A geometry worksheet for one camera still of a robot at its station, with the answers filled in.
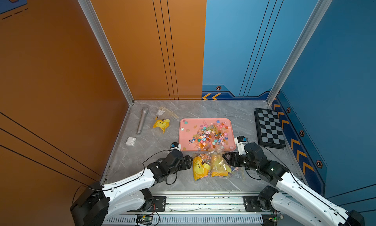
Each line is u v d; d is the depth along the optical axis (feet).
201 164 2.66
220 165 2.44
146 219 2.34
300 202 1.53
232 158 2.24
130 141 3.17
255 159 1.89
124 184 1.58
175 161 2.08
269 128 3.26
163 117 3.45
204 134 3.18
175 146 2.47
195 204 2.48
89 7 2.38
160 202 2.43
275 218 2.28
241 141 2.28
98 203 1.33
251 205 2.38
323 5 2.35
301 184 1.60
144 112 3.60
